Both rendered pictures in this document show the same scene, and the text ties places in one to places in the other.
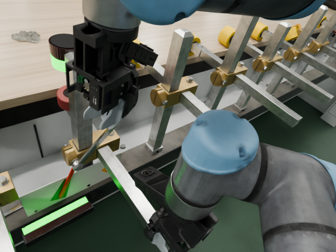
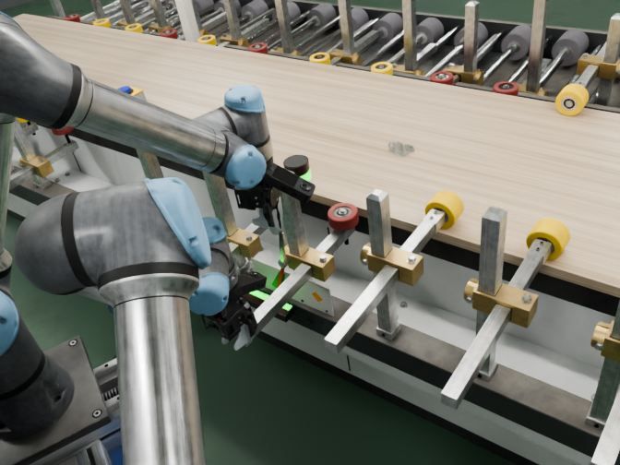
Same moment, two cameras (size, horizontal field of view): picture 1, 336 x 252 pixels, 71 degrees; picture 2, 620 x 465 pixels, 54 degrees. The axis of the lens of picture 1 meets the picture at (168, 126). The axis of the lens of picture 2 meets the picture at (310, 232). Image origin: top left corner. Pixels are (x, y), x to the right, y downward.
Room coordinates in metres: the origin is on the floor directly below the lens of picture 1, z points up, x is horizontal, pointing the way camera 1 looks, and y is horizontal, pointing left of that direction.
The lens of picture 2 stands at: (0.43, -0.99, 1.87)
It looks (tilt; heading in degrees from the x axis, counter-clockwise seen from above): 39 degrees down; 92
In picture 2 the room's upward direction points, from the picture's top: 10 degrees counter-clockwise
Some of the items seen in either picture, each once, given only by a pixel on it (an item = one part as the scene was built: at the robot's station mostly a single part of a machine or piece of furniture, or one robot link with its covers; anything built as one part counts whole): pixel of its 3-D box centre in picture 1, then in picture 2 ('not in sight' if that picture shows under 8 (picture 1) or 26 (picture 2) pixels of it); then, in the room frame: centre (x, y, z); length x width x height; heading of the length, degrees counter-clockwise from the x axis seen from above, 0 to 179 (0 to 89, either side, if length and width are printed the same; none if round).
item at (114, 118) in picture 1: (110, 119); (264, 222); (0.29, 0.10, 1.04); 0.06 x 0.03 x 0.09; 161
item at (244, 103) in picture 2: not in sight; (245, 116); (0.30, 0.11, 1.31); 0.09 x 0.08 x 0.11; 31
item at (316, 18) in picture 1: (289, 59); not in sight; (1.12, -0.45, 0.92); 0.04 x 0.04 x 0.48; 50
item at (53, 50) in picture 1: (67, 46); (296, 165); (0.38, 0.22, 1.10); 0.06 x 0.06 x 0.02
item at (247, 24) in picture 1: (222, 80); (488, 303); (0.73, -0.13, 0.93); 0.04 x 0.04 x 0.48; 50
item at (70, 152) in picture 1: (91, 145); (308, 260); (0.37, 0.17, 0.85); 0.14 x 0.06 x 0.05; 140
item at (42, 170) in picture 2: not in sight; (35, 164); (-0.59, 0.97, 0.80); 0.14 x 0.06 x 0.05; 140
